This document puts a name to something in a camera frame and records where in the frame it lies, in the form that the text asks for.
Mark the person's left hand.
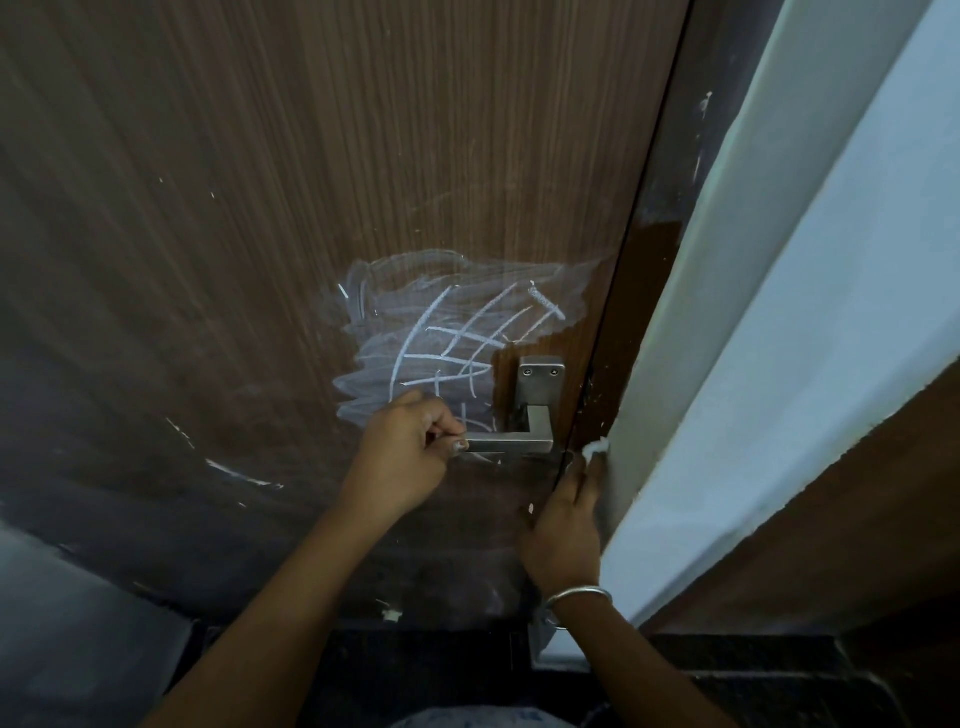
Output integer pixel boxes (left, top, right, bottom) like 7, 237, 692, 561
341, 389, 471, 528

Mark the person's right hand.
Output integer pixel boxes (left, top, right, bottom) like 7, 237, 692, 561
519, 448, 610, 603

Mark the person's right forearm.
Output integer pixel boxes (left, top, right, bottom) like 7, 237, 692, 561
549, 592, 744, 728

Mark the person's left forearm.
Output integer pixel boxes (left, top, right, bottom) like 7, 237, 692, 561
141, 495, 400, 728

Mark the person's light blue clothing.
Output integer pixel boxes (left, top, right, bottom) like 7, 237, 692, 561
390, 703, 575, 728

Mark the brown wooden door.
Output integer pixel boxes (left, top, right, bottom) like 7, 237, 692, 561
0, 0, 693, 640

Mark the silver metal door handle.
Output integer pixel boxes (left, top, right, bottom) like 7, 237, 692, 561
460, 356, 567, 457

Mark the silver metal bracelet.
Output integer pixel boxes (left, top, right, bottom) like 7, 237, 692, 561
544, 585, 615, 611

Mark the brown wooden wall panel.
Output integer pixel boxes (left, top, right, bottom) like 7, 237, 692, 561
643, 375, 960, 639

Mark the dark brown door frame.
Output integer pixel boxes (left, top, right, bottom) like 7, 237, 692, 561
561, 0, 787, 481

